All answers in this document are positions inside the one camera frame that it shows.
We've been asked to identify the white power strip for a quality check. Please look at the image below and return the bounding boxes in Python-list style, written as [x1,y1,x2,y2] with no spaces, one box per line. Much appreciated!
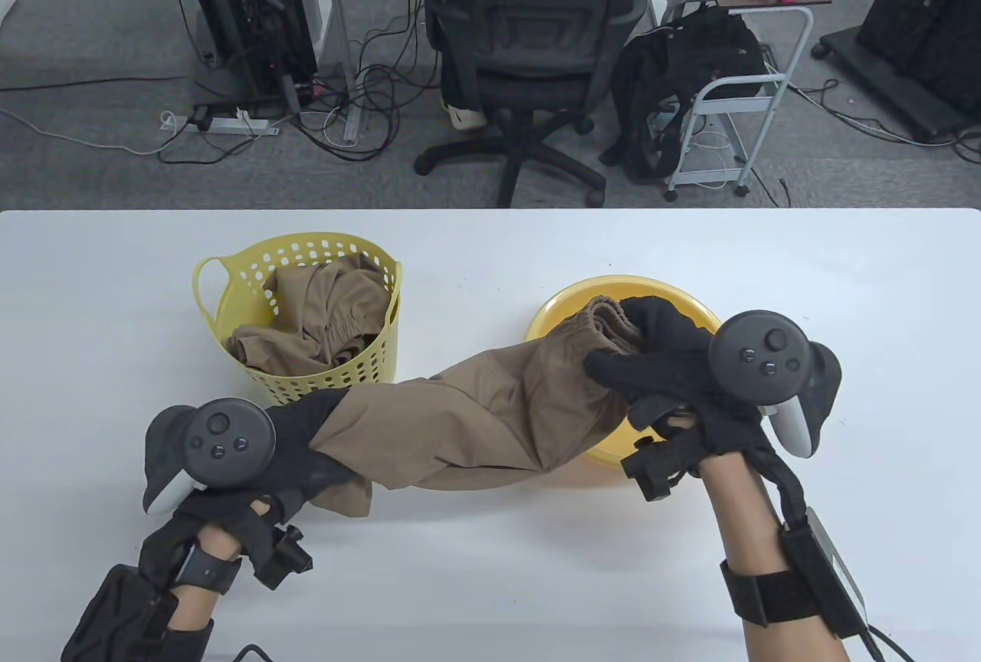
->
[201,116,281,136]

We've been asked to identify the black computer tower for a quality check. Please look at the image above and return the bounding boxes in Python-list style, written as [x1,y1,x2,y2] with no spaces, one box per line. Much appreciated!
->
[172,0,319,103]

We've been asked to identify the yellow round plastic basin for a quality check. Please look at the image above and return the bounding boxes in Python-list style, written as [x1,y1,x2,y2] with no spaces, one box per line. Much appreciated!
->
[525,275,725,467]

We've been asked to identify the person's left forearm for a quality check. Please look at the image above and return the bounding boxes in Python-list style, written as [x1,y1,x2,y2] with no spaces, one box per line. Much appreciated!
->
[165,524,246,636]

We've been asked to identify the tan shorts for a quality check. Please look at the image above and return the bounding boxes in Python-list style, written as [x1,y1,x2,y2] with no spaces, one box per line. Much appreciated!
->
[309,296,646,519]
[225,254,393,375]

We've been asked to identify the black box wrist device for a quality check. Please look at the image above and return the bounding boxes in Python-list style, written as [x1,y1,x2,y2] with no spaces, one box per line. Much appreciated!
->
[780,507,871,640]

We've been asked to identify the person's left hand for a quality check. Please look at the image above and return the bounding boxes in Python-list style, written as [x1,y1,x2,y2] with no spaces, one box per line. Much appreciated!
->
[175,390,363,536]

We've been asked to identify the yellow perforated plastic basket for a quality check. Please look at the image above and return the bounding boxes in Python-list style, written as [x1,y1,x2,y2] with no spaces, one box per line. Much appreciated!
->
[192,233,403,408]

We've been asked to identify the black cabinet on casters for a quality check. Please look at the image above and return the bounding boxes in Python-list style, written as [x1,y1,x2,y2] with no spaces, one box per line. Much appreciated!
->
[812,0,981,143]

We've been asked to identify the grey metal desk leg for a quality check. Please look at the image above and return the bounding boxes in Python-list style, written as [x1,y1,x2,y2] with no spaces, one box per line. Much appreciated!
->
[318,0,365,146]

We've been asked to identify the black backpack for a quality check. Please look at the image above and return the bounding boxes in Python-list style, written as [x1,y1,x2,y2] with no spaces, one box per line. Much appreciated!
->
[600,3,767,182]

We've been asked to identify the tangle of black cables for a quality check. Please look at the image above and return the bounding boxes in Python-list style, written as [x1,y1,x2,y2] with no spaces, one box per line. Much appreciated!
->
[291,11,434,163]

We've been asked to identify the black lattice forearm brace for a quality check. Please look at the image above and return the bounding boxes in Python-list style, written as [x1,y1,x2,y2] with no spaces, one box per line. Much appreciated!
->
[61,564,181,662]

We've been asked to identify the person's right hand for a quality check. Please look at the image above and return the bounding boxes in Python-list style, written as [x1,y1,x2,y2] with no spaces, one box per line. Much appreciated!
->
[584,296,779,479]

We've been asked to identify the black handheld controller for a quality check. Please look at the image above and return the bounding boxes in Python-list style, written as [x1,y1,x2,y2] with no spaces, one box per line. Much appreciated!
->
[709,310,842,460]
[143,398,277,516]

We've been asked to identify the black mesh office chair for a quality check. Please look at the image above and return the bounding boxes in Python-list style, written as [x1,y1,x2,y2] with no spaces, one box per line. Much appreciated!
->
[414,0,671,208]

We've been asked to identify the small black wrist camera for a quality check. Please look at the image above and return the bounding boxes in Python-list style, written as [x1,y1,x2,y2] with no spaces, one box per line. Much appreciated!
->
[621,436,702,502]
[257,524,313,590]

